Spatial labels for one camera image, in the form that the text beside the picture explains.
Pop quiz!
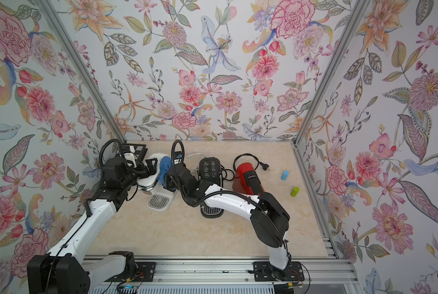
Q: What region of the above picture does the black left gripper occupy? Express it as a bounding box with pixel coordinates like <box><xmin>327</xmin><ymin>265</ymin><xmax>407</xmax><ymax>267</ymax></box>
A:
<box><xmin>120</xmin><ymin>156</ymin><xmax>158</xmax><ymax>191</ymax></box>

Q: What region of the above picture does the blue microfiber cloth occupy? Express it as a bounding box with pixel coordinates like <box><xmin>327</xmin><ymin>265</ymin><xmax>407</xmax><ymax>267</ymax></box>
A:
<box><xmin>159</xmin><ymin>156</ymin><xmax>172</xmax><ymax>188</ymax></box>

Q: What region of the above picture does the black coffee machine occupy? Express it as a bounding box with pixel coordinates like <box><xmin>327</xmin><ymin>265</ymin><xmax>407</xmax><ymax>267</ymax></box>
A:
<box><xmin>198</xmin><ymin>157</ymin><xmax>224</xmax><ymax>219</ymax></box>

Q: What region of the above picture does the white coffee machine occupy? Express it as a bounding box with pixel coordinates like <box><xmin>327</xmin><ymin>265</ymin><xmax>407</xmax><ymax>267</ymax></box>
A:
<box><xmin>137</xmin><ymin>153</ymin><xmax>176</xmax><ymax>213</ymax></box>

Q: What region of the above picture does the red coffee machine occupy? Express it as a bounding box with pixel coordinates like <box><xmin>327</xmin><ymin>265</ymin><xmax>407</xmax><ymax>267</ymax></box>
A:
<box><xmin>232</xmin><ymin>162</ymin><xmax>264</xmax><ymax>196</ymax></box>

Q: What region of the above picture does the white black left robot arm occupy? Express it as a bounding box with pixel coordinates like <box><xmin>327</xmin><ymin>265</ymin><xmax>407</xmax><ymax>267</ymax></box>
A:
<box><xmin>27</xmin><ymin>157</ymin><xmax>143</xmax><ymax>294</ymax></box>

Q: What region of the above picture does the black white chessboard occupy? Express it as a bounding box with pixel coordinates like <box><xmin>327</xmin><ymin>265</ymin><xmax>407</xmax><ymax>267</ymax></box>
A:
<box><xmin>123</xmin><ymin>143</ymin><xmax>148</xmax><ymax>163</ymax></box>

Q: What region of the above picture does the blue cylinder block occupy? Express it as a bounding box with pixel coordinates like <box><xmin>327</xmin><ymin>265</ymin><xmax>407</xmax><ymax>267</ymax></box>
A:
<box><xmin>280</xmin><ymin>170</ymin><xmax>290</xmax><ymax>181</ymax></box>

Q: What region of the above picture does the green cylinder block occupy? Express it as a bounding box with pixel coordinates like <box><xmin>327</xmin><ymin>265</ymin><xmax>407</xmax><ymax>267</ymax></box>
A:
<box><xmin>290</xmin><ymin>187</ymin><xmax>300</xmax><ymax>197</ymax></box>

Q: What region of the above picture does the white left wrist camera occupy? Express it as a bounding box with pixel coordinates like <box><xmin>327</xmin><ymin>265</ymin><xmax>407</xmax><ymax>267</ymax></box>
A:
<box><xmin>123</xmin><ymin>152</ymin><xmax>136</xmax><ymax>167</ymax></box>

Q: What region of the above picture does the white power cable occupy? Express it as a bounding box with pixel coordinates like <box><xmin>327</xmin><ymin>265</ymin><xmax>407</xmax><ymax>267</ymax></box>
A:
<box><xmin>185</xmin><ymin>152</ymin><xmax>207</xmax><ymax>172</ymax></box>

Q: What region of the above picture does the black coffee machine cable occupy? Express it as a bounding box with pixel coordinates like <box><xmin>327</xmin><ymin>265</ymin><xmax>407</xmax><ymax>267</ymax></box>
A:
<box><xmin>220</xmin><ymin>165</ymin><xmax>236</xmax><ymax>183</ymax></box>

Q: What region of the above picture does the aluminium frame post left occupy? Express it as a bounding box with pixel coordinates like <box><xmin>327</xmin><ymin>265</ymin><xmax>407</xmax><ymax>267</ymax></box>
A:
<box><xmin>35</xmin><ymin>0</ymin><xmax>126</xmax><ymax>142</ymax></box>

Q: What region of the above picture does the aluminium frame post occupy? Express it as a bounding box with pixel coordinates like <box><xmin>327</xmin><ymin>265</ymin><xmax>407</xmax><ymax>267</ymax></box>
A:
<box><xmin>293</xmin><ymin>1</ymin><xmax>368</xmax><ymax>148</ymax></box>
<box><xmin>35</xmin><ymin>0</ymin><xmax>126</xmax><ymax>142</ymax></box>

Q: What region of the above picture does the black power cable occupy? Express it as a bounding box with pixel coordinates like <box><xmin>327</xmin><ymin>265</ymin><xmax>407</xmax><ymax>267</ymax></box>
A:
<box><xmin>232</xmin><ymin>152</ymin><xmax>270</xmax><ymax>173</ymax></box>

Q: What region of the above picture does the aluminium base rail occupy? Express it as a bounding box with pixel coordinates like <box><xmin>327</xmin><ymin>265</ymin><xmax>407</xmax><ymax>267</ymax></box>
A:
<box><xmin>83</xmin><ymin>256</ymin><xmax>362</xmax><ymax>294</ymax></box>

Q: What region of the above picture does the aluminium frame post right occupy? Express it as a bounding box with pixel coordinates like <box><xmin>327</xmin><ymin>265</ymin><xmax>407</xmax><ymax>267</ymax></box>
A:
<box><xmin>293</xmin><ymin>1</ymin><xmax>368</xmax><ymax>148</ymax></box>

